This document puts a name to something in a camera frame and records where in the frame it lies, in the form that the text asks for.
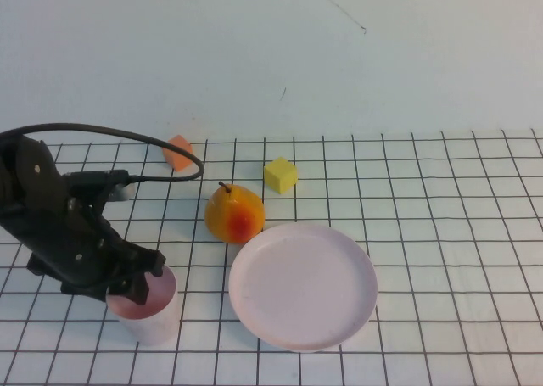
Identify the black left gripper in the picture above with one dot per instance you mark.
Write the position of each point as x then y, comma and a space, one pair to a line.
76, 246

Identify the pale pink plastic cup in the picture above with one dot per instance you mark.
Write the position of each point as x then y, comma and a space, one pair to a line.
157, 322

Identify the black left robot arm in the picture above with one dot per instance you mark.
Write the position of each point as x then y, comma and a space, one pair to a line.
31, 174

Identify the pale pink round plate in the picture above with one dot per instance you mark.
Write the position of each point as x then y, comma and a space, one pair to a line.
303, 288

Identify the yellow orange toy pear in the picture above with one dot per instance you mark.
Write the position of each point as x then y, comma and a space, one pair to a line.
233, 220

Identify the orange foam cube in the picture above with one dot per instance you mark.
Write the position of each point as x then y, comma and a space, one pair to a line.
181, 159

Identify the yellow foam cube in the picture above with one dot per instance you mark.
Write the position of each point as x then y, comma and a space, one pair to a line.
280, 175

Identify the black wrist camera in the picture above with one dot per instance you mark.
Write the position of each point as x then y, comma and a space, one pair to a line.
104, 182

